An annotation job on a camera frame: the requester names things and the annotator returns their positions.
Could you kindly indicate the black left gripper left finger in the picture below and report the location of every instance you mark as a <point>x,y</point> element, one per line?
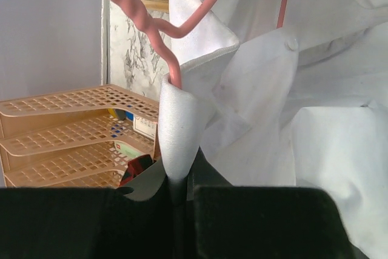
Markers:
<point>133,221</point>

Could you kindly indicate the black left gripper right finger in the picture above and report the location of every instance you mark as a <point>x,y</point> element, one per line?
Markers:
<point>226,221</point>

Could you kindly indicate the white shirt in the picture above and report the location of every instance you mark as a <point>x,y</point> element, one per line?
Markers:
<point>287,93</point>

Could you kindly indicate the pink wire hanger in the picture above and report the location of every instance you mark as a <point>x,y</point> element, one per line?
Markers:
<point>151,25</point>

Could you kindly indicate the red black plaid shirt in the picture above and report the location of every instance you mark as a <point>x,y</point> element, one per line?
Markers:
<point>135,167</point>

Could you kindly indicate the small boxes in organizer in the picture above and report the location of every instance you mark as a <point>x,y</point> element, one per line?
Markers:
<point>140,125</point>

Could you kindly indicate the peach plastic file organizer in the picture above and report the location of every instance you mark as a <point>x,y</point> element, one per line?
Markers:
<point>65,139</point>

